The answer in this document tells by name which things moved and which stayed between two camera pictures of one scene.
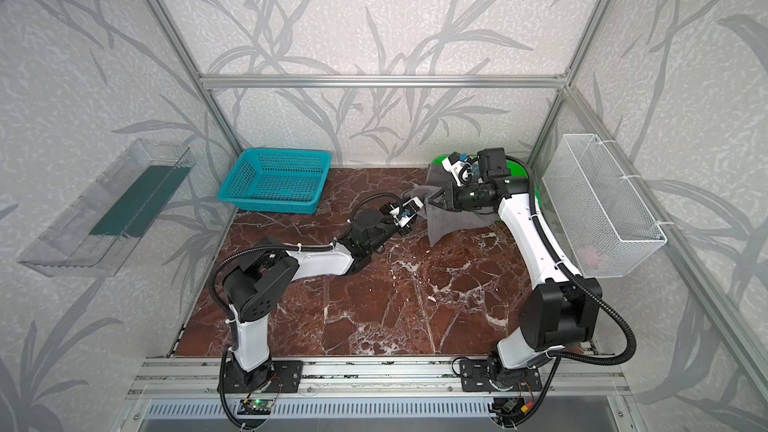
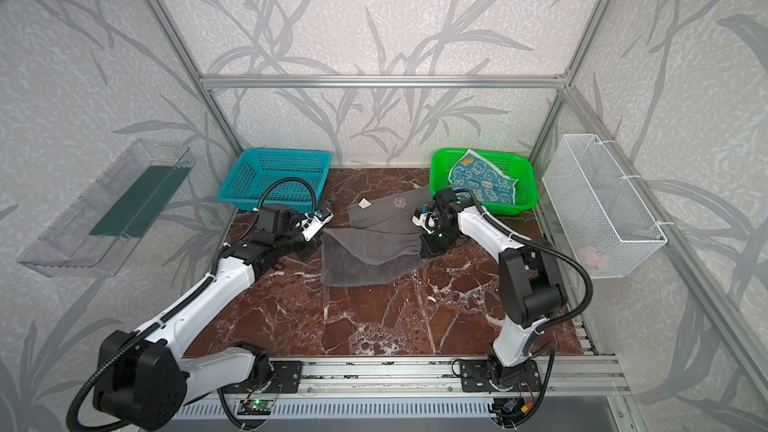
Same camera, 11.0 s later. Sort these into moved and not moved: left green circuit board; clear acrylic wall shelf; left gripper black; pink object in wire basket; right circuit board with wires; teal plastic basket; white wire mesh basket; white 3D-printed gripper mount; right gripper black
Moved: white 3D-printed gripper mount; right gripper black; left gripper black
Not moved: pink object in wire basket; teal plastic basket; clear acrylic wall shelf; white wire mesh basket; left green circuit board; right circuit board with wires
